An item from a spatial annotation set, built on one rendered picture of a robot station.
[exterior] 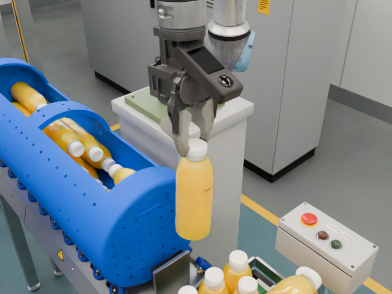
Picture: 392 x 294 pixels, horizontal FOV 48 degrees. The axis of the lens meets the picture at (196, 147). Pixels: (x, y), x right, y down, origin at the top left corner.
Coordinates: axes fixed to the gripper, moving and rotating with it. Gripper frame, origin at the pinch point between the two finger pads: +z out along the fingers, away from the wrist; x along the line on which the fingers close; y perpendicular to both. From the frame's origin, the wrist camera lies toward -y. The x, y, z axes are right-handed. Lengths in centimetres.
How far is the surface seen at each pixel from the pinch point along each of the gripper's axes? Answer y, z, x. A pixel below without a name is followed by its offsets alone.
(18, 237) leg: 121, 89, -2
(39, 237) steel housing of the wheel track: 60, 48, 9
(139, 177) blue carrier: 18.4, 13.9, -0.1
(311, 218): -6.4, 27.3, -29.1
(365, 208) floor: 44, 124, -176
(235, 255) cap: -0.7, 29.7, -9.6
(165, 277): 10.8, 36.8, 0.7
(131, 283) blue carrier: 17.1, 39.0, 5.9
